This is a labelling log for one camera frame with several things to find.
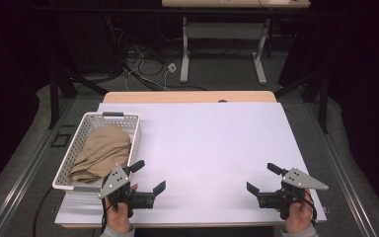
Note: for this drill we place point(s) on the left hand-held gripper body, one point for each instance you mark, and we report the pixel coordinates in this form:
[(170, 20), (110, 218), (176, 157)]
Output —
[(115, 179)]

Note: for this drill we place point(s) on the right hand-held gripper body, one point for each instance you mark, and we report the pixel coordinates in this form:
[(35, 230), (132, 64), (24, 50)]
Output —
[(301, 180)]

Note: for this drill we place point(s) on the beige shorts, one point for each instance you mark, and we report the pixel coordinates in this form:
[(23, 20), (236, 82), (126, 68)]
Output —
[(102, 151)]

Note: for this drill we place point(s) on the white perforated plastic basket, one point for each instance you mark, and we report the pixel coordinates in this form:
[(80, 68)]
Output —
[(79, 138)]

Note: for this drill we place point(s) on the person's right hand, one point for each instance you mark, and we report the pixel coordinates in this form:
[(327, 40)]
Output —
[(297, 221)]

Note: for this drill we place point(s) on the person's left hand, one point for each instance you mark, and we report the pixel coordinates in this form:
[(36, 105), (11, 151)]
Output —
[(118, 220)]

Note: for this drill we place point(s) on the white table mat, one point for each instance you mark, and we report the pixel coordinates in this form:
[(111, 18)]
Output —
[(210, 148)]

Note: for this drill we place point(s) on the black metal stand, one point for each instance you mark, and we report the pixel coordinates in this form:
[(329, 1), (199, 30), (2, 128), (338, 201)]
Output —
[(54, 98), (324, 105)]

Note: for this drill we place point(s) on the wooden table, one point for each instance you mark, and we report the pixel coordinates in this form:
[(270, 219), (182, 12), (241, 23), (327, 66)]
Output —
[(177, 97)]

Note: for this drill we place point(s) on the dark table grommet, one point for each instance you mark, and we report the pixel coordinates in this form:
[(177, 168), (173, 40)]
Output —
[(222, 100)]

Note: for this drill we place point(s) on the dark curtain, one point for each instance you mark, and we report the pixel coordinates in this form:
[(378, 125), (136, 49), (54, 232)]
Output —
[(6, 98), (365, 98)]

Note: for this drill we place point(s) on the white power adapter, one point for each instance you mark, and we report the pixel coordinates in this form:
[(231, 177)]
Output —
[(172, 67)]

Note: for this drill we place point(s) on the white-legged desk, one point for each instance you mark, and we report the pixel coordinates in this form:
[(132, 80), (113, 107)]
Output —
[(185, 49)]

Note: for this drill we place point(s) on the aluminium floor rail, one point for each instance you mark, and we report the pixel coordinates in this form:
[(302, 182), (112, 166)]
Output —
[(23, 177), (345, 184)]

